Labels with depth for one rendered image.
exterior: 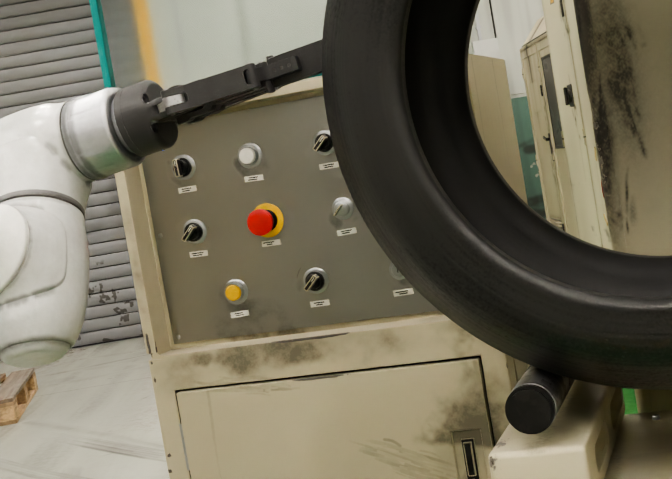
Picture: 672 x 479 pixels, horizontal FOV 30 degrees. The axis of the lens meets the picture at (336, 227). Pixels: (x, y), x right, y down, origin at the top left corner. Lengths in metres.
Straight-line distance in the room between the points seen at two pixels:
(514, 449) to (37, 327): 0.47
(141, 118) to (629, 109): 0.55
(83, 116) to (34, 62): 9.10
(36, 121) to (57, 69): 9.02
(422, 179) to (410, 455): 0.78
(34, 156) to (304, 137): 0.62
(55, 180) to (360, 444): 0.71
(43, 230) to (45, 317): 0.09
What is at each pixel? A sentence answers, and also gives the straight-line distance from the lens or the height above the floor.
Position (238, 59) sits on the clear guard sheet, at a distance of 1.87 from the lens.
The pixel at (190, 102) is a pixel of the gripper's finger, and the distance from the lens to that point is 1.26.
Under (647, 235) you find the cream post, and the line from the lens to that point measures 1.47.
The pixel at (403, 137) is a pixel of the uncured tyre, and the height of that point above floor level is 1.16.
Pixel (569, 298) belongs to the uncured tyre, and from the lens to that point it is 1.10.
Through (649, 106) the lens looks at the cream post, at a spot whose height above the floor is 1.15.
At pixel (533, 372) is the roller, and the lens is 1.18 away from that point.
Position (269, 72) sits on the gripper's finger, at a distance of 1.27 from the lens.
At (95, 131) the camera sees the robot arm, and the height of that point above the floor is 1.22.
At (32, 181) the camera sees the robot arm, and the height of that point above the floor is 1.18.
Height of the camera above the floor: 1.15
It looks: 3 degrees down
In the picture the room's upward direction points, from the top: 10 degrees counter-clockwise
